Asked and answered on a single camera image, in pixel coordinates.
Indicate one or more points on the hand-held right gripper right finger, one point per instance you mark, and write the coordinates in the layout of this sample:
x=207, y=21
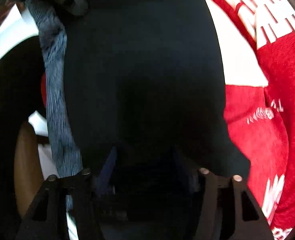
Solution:
x=220, y=200

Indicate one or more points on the black pants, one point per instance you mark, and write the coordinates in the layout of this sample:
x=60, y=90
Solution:
x=142, y=67

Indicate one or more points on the brown wooden board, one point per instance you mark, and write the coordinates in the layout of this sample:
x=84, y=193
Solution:
x=27, y=170

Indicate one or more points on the grey leaf-print cloth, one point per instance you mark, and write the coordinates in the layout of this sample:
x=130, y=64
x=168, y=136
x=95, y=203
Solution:
x=56, y=92

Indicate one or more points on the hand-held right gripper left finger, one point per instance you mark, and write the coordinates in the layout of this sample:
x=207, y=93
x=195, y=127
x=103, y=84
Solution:
x=75, y=200

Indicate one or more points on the red printed blanket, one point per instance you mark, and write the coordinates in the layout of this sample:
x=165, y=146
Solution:
x=270, y=105

